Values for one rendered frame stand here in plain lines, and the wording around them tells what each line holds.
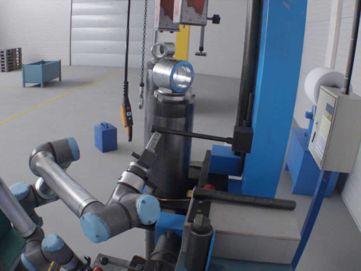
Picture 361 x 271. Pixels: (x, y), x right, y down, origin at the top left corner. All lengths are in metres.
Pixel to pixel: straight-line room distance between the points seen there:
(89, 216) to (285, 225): 0.65
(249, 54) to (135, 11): 11.27
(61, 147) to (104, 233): 0.59
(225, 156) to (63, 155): 0.79
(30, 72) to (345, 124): 8.74
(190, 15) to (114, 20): 11.82
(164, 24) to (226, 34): 10.49
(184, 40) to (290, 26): 2.75
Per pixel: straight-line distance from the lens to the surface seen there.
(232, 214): 1.04
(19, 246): 1.80
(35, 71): 9.17
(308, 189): 3.75
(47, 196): 1.78
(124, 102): 2.30
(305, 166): 3.53
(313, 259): 2.83
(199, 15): 1.07
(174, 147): 1.30
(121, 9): 12.75
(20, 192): 1.77
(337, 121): 1.50
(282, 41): 1.18
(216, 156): 1.48
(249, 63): 1.39
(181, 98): 1.26
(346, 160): 1.61
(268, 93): 1.20
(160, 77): 1.27
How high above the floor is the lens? 1.79
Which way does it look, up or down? 21 degrees down
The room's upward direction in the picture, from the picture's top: 4 degrees clockwise
